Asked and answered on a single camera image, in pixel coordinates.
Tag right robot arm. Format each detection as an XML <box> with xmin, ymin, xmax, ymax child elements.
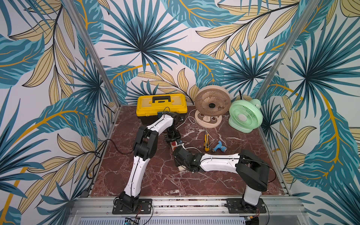
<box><xmin>173</xmin><ymin>146</ymin><xmax>270</xmax><ymax>206</ymax></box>

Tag left aluminium corner post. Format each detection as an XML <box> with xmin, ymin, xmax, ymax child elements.
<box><xmin>63</xmin><ymin>0</ymin><xmax>121</xmax><ymax>109</ymax></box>

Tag aluminium corner post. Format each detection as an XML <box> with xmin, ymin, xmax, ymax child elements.
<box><xmin>256</xmin><ymin>0</ymin><xmax>320</xmax><ymax>99</ymax></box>
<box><xmin>63</xmin><ymin>0</ymin><xmax>121</xmax><ymax>109</ymax></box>

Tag white fan power cable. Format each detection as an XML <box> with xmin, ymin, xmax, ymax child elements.
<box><xmin>174</xmin><ymin>108</ymin><xmax>203</xmax><ymax>155</ymax></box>

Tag yellow black utility knife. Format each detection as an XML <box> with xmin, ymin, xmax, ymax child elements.
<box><xmin>203</xmin><ymin>133</ymin><xmax>210</xmax><ymax>152</ymax></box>

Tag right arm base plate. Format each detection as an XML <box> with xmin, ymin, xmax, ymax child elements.
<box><xmin>225</xmin><ymin>198</ymin><xmax>267</xmax><ymax>215</ymax></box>

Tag black cable bundle left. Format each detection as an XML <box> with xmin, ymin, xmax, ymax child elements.
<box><xmin>80</xmin><ymin>137</ymin><xmax>133</xmax><ymax>197</ymax></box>

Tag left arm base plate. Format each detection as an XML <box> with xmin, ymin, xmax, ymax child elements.
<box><xmin>112</xmin><ymin>198</ymin><xmax>152</xmax><ymax>215</ymax></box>

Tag blue glue gun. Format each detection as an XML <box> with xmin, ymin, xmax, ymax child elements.
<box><xmin>212</xmin><ymin>141</ymin><xmax>227</xmax><ymax>152</ymax></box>

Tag beige desk fan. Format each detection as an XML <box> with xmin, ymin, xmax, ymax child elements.
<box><xmin>194</xmin><ymin>85</ymin><xmax>231</xmax><ymax>128</ymax></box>

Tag yellow black toolbox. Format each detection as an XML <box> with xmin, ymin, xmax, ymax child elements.
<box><xmin>136</xmin><ymin>93</ymin><xmax>188</xmax><ymax>125</ymax></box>

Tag green desk fan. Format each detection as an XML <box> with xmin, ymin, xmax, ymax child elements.
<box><xmin>228</xmin><ymin>99</ymin><xmax>263</xmax><ymax>133</ymax></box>

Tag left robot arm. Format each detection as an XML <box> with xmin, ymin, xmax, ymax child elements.
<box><xmin>119</xmin><ymin>111</ymin><xmax>182</xmax><ymax>210</ymax></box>

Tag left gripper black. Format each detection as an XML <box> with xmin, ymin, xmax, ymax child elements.
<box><xmin>163</xmin><ymin>126</ymin><xmax>181</xmax><ymax>147</ymax></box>

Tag aluminium front rail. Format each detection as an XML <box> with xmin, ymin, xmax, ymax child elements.
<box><xmin>66</xmin><ymin>196</ymin><xmax>311</xmax><ymax>225</ymax></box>

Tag beige power strip red sockets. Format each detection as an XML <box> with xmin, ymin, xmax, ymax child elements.
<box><xmin>171</xmin><ymin>141</ymin><xmax>186</xmax><ymax>172</ymax></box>

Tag right aluminium corner post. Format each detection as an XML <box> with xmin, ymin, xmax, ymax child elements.
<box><xmin>256</xmin><ymin>0</ymin><xmax>320</xmax><ymax>99</ymax></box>

